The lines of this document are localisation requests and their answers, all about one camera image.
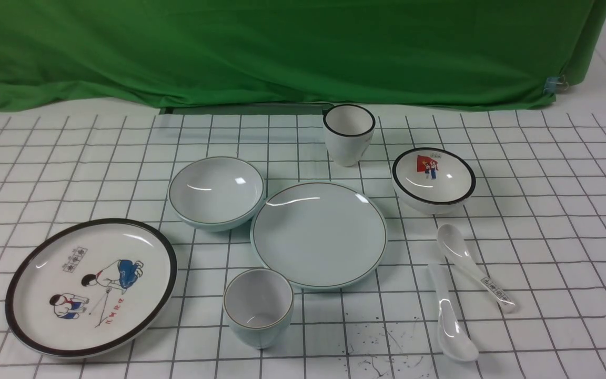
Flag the plain white spoon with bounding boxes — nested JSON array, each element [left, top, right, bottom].
[[427, 264, 479, 363]]

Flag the green backdrop cloth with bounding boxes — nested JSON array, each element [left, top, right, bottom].
[[0, 1, 606, 111]]

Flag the white bowl black rim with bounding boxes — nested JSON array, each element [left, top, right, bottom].
[[390, 147, 477, 215]]

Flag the white plate black rim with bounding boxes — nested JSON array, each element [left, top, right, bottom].
[[5, 218, 178, 359]]

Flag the white spoon with label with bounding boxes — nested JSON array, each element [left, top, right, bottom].
[[436, 224, 519, 313]]

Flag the blue binder clip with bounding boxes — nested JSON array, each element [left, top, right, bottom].
[[543, 75, 570, 94]]

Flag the pale blue bowl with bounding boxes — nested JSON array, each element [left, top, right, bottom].
[[168, 156, 266, 231]]

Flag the pale blue cup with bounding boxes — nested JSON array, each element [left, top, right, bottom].
[[223, 268, 295, 350]]

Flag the white cup black rim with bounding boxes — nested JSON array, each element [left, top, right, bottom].
[[323, 105, 377, 166]]

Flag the pale blue plate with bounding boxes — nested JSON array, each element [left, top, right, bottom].
[[250, 182, 389, 291]]

